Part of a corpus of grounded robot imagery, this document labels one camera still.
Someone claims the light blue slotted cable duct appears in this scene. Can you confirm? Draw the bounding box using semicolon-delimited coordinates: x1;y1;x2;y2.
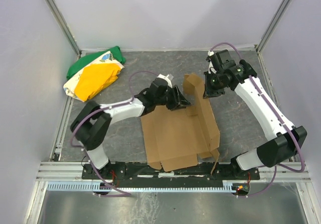
47;181;236;193

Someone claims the green yellow white cloth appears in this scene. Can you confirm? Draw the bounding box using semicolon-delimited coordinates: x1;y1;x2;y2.
63;46;126;102

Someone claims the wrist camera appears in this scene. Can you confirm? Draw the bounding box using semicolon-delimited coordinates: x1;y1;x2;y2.
206;50;236;73
149;74;173;93

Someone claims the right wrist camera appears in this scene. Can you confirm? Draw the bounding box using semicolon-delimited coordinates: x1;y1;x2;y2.
206;50;236;73

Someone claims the brown cardboard box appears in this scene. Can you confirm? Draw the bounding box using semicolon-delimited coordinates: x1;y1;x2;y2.
140;73;220;172

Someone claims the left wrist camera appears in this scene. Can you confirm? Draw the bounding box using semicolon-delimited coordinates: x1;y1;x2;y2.
149;74;173;93

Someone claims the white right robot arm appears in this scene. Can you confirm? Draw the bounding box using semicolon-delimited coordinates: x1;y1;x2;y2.
203;60;307;173

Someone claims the aluminium frame rail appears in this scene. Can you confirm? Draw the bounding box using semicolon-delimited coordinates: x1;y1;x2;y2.
36;162;311;187

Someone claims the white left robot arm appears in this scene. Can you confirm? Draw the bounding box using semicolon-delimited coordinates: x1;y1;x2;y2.
70;77;191;170

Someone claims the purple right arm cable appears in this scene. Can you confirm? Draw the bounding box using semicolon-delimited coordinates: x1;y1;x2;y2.
210;42;306;197

